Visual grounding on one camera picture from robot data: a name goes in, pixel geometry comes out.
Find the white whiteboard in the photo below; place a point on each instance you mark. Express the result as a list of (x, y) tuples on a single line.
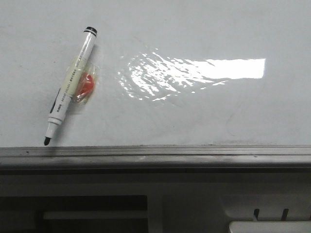
[(169, 72)]

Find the red round magnet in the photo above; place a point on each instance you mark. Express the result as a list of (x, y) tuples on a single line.
[(85, 86)]

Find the grey aluminium whiteboard tray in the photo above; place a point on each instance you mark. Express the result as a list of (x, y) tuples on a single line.
[(155, 157)]

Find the white black whiteboard marker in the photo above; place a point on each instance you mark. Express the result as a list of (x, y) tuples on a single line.
[(70, 83)]

